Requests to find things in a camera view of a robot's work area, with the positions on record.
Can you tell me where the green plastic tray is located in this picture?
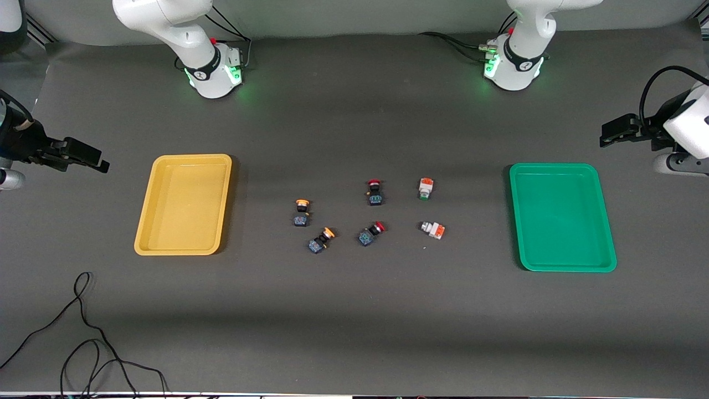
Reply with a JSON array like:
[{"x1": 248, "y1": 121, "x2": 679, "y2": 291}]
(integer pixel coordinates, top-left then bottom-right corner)
[{"x1": 508, "y1": 162, "x2": 618, "y2": 273}]

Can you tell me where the yellow plastic tray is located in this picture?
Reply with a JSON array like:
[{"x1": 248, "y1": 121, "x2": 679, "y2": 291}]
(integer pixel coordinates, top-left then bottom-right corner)
[{"x1": 133, "y1": 154, "x2": 233, "y2": 257}]

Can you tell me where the dark grey table mat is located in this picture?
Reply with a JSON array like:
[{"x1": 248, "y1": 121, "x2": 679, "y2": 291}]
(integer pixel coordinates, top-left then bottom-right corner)
[{"x1": 0, "y1": 19, "x2": 709, "y2": 397}]

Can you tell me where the black right arm wrist cable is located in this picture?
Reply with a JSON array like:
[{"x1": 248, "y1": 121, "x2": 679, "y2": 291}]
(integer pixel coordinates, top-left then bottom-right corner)
[{"x1": 0, "y1": 91, "x2": 34, "y2": 131}]

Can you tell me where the black arm wrist cable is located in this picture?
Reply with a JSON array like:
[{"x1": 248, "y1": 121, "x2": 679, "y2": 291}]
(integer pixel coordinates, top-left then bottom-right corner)
[
  {"x1": 640, "y1": 65, "x2": 709, "y2": 136},
  {"x1": 0, "y1": 91, "x2": 34, "y2": 131}
]

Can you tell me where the black left arm wrist cable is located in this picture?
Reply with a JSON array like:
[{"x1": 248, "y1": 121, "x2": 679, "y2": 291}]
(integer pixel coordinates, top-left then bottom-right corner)
[{"x1": 640, "y1": 65, "x2": 709, "y2": 136}]

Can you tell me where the aluminium frame rail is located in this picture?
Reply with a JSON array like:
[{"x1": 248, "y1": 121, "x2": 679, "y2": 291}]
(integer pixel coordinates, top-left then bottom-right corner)
[{"x1": 23, "y1": 14, "x2": 57, "y2": 46}]

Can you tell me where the thin black loose cable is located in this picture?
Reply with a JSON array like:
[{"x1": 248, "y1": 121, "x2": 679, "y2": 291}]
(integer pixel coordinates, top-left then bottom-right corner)
[{"x1": 0, "y1": 272, "x2": 169, "y2": 399}]

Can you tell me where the black right arm base cable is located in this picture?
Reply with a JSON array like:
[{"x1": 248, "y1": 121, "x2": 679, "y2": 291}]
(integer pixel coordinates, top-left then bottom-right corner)
[{"x1": 174, "y1": 4, "x2": 253, "y2": 71}]

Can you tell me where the black arm base cable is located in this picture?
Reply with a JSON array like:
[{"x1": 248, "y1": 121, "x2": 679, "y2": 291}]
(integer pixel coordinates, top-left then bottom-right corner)
[
  {"x1": 174, "y1": 4, "x2": 253, "y2": 71},
  {"x1": 418, "y1": 14, "x2": 518, "y2": 62}
]

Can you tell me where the black left arm base cable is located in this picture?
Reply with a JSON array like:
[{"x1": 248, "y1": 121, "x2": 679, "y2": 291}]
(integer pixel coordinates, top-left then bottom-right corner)
[{"x1": 418, "y1": 14, "x2": 518, "y2": 62}]

